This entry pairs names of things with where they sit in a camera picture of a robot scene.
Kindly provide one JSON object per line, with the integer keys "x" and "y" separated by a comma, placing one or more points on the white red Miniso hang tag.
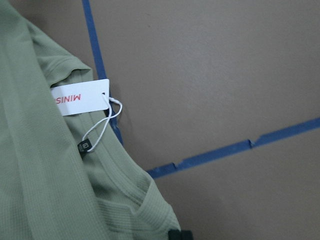
{"x": 82, "y": 97}

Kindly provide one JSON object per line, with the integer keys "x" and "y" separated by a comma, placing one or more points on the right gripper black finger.
{"x": 180, "y": 235}

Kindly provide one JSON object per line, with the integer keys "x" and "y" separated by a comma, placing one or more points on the green long-sleeve shirt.
{"x": 59, "y": 179}

